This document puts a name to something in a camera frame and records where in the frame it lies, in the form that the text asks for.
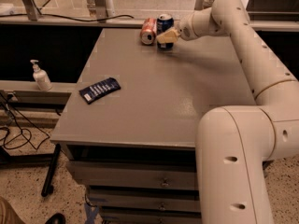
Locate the bottom drawer with knob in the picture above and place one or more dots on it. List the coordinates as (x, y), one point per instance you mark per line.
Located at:
(147, 217)

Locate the red coke can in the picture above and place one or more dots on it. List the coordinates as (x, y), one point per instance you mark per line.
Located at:
(148, 31)

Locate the dark blue snack packet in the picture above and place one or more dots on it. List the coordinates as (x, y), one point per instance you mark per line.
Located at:
(99, 90)

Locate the white pump dispenser bottle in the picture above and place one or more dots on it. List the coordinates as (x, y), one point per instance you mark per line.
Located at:
(41, 77)

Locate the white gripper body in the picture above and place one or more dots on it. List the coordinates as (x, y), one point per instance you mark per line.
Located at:
(186, 30)

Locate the blue pepsi can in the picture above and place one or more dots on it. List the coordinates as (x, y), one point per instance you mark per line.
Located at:
(164, 22)

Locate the top drawer with knob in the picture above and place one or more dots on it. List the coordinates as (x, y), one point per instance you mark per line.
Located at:
(132, 175)

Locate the middle drawer with knob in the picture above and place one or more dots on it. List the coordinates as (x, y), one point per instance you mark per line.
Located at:
(152, 199)

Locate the grey drawer cabinet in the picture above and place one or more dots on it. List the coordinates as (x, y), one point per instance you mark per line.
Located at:
(153, 118)

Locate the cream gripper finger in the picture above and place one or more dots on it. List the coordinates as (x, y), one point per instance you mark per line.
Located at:
(169, 36)

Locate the black shoe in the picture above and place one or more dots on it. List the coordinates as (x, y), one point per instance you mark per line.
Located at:
(56, 219)

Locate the drawer with knob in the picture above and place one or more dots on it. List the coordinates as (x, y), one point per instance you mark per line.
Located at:
(132, 175)
(147, 217)
(152, 199)

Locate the black metal stand leg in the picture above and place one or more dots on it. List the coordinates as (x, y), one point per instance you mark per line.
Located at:
(48, 187)

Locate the blue tape cross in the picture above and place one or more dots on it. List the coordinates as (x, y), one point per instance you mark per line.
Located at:
(91, 213)

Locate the tan trouser leg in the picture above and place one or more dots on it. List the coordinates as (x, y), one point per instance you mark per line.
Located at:
(8, 214)

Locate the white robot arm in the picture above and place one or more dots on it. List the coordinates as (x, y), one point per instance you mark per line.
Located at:
(234, 141)

